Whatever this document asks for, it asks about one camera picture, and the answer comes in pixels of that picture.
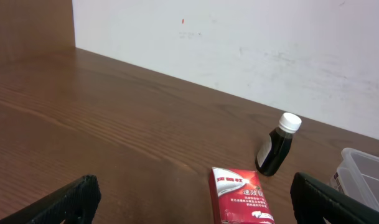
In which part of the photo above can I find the clear plastic container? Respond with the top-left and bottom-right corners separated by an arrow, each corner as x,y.
329,147 -> 379,212

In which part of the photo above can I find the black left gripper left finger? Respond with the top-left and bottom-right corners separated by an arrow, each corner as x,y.
0,175 -> 101,224

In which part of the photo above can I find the dark bottle white cap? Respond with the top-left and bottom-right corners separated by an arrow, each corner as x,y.
255,112 -> 302,176

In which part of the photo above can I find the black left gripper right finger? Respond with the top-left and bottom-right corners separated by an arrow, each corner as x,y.
290,172 -> 379,224

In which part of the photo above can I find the red medicine box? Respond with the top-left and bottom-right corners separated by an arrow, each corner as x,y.
209,167 -> 275,224

